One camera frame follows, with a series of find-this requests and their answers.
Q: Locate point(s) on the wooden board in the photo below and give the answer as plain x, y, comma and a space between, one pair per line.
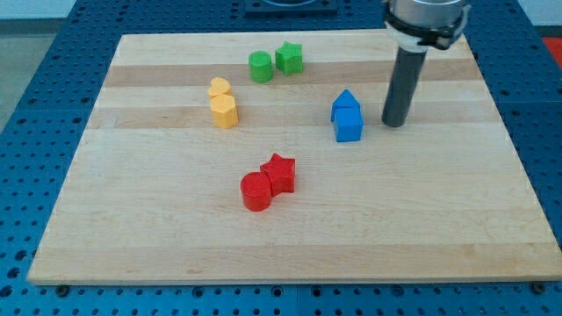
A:
153, 193

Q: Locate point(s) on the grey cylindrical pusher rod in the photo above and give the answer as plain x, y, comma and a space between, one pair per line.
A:
406, 72

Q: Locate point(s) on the blue triangle block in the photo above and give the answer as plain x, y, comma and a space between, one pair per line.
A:
344, 100

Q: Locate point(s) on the green star block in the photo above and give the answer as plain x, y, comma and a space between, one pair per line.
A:
289, 58

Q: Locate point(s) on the red cylinder block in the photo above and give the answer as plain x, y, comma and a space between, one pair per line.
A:
256, 191

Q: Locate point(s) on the green cylinder block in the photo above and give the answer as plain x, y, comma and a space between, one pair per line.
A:
260, 67

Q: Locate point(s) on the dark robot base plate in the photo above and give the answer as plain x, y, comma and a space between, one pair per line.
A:
262, 8

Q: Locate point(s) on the blue cube block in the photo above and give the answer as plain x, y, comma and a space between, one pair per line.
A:
348, 124

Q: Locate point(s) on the yellow hexagon block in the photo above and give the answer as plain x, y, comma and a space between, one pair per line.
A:
224, 111

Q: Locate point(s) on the yellow heart block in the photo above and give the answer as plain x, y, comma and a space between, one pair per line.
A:
219, 86

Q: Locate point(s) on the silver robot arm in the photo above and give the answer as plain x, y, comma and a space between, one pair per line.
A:
417, 25

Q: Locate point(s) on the red star block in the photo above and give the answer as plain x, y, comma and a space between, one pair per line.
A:
281, 173

